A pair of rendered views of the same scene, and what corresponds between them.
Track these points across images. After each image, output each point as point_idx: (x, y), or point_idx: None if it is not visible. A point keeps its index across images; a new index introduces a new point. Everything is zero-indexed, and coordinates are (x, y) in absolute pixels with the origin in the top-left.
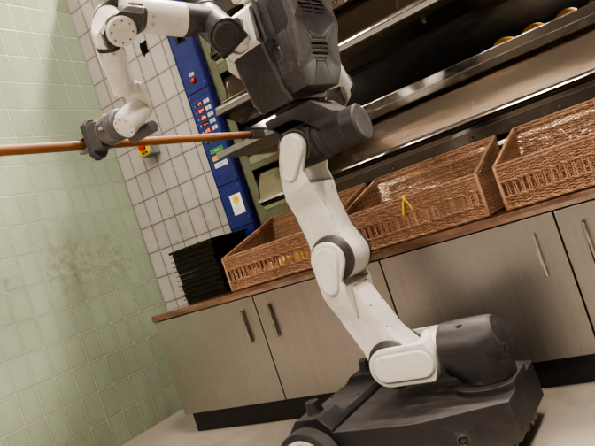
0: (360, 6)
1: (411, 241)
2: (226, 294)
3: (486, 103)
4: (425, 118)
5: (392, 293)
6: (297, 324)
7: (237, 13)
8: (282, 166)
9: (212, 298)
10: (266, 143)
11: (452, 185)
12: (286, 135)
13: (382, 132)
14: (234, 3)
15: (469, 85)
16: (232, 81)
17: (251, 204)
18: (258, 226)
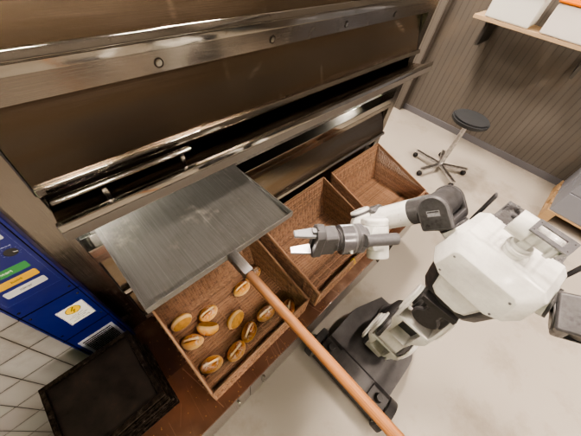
0: (289, 54)
1: (352, 279)
2: (208, 407)
3: (327, 158)
4: (295, 169)
5: (331, 304)
6: (277, 362)
7: (558, 281)
8: (442, 336)
9: (201, 426)
10: (178, 242)
11: None
12: (459, 320)
13: (264, 182)
14: (546, 258)
15: (321, 144)
16: (21, 134)
17: (97, 298)
18: (110, 309)
